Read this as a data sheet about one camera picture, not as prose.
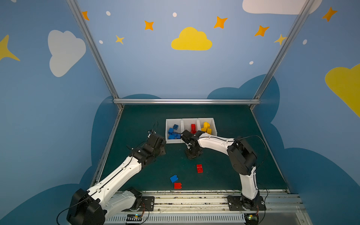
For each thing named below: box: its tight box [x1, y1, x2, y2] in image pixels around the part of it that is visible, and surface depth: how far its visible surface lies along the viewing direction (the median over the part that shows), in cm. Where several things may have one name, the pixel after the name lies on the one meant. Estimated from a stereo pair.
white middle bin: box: [180, 118, 201, 134], surface depth 106 cm
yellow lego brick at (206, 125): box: [203, 121, 211, 129], surface depth 106 cm
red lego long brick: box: [190, 123, 197, 135], surface depth 108 cm
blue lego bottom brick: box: [169, 174, 179, 183], surface depth 84 cm
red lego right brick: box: [196, 164, 203, 174], surface depth 88 cm
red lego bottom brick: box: [173, 182, 182, 190], surface depth 81 cm
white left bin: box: [165, 118, 185, 144], surface depth 103 cm
